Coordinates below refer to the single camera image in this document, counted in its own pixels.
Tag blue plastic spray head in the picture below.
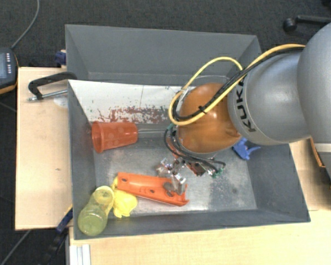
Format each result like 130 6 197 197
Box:
232 137 261 161

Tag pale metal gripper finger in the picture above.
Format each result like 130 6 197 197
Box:
163 173 188 196
156 157 175 177

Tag grey metal bin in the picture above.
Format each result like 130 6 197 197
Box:
65 24 311 241

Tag yellow crumpled cloth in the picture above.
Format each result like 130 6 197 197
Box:
110 175 138 219

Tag orange plastic cup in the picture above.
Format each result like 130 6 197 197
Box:
91 120 139 154

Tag orange flat plastic handle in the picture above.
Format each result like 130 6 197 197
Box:
116 172 190 208

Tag yellow clear plastic bottle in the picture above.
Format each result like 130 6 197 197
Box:
77 185 115 237

